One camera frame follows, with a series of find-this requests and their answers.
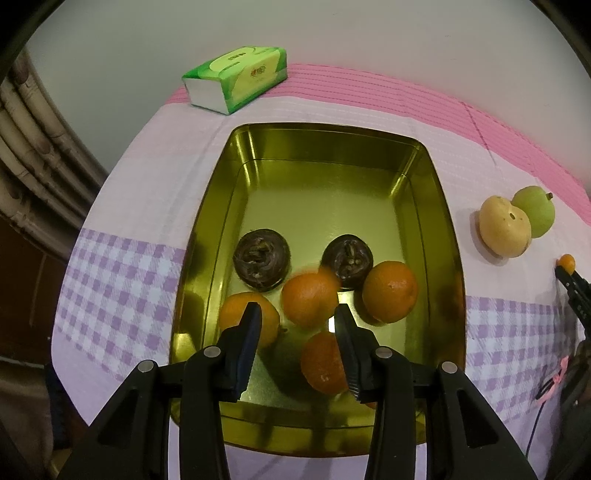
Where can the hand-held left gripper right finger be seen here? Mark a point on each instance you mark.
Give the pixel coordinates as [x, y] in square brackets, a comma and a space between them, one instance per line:
[346, 357]

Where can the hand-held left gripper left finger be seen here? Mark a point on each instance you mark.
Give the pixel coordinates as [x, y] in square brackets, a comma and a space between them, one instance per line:
[247, 353]

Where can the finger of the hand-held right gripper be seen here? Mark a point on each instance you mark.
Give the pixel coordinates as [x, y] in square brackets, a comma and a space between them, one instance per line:
[577, 293]

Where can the orange mandarin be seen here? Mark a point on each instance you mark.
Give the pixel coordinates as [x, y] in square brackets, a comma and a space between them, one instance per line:
[323, 364]
[309, 297]
[567, 263]
[390, 290]
[231, 316]

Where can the dark brown fruit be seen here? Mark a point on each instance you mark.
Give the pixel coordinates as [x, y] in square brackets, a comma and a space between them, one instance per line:
[261, 263]
[347, 261]

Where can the gold metal tray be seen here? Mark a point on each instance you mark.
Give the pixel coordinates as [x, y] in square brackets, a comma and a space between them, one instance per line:
[323, 194]

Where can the dark object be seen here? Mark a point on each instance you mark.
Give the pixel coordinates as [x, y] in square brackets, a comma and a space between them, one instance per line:
[578, 374]

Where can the pink ribbon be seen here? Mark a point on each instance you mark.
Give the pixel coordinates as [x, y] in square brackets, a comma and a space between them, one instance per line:
[556, 376]

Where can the green pear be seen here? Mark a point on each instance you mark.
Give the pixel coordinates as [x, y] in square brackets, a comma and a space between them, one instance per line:
[538, 210]

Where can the yellow pear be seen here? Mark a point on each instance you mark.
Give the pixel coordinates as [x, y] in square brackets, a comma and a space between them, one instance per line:
[503, 228]

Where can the pink and purple checked cloth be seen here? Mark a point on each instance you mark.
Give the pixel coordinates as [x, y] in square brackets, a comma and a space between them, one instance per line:
[138, 258]

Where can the dark wooden furniture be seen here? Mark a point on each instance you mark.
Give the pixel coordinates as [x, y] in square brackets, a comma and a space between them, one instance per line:
[27, 300]

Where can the green tissue pack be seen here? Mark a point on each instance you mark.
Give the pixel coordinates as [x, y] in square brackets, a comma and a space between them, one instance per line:
[235, 76]

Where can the rattan furniture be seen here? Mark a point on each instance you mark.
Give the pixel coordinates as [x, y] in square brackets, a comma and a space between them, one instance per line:
[32, 161]

